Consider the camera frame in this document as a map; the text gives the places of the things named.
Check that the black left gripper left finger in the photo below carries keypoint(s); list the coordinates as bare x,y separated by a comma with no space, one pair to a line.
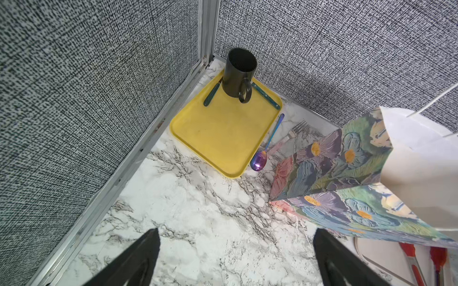
134,267

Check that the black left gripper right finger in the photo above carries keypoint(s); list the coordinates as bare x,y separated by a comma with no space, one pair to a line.
339,266

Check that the red metal tongs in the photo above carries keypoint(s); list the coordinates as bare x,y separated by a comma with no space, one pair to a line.
438,256

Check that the floral paper gift bag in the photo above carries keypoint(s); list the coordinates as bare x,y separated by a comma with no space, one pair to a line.
391,174

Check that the beige bread tray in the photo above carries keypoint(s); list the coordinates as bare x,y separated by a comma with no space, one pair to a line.
389,261

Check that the iridescent purple spoon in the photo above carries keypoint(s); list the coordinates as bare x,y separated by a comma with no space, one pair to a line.
259,160

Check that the silver metal fork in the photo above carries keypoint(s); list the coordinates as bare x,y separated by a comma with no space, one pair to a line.
290,135

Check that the green chopstick left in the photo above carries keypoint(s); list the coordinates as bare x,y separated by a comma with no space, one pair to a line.
212,93

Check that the green chopstick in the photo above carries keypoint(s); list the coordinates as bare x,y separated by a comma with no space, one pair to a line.
266,96
212,93

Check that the green chopstick right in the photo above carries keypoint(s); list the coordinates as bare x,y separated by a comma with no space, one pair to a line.
266,96

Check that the black cup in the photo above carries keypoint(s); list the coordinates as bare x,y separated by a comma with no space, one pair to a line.
239,71

